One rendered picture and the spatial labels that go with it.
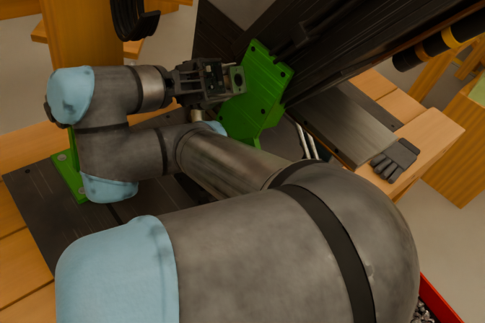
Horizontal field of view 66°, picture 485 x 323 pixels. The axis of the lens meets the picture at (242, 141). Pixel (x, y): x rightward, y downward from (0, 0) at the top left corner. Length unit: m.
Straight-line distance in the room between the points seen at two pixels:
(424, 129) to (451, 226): 1.23
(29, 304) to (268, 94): 0.60
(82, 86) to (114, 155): 0.10
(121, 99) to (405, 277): 0.44
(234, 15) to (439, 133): 0.85
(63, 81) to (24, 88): 2.07
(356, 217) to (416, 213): 2.25
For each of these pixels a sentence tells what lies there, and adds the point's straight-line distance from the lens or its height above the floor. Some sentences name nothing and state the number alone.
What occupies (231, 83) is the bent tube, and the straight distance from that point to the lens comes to 0.75.
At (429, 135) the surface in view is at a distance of 1.40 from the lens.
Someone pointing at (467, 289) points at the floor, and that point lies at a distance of 2.38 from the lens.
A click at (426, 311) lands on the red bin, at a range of 1.02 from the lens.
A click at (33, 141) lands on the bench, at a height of 0.88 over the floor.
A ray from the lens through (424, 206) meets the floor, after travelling 2.53.
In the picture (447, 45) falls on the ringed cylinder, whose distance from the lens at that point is 0.76.
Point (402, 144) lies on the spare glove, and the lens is 1.27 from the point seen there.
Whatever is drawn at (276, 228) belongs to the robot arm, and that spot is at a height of 1.51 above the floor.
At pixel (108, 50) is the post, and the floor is 1.12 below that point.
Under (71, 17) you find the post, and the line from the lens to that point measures 0.86.
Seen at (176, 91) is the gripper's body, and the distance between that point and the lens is 0.59.
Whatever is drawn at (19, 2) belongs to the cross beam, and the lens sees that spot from 0.92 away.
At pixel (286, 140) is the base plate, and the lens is 1.11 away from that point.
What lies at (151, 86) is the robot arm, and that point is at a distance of 0.58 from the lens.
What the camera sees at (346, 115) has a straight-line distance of 0.90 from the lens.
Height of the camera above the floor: 1.67
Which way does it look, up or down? 46 degrees down
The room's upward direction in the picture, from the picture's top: 17 degrees clockwise
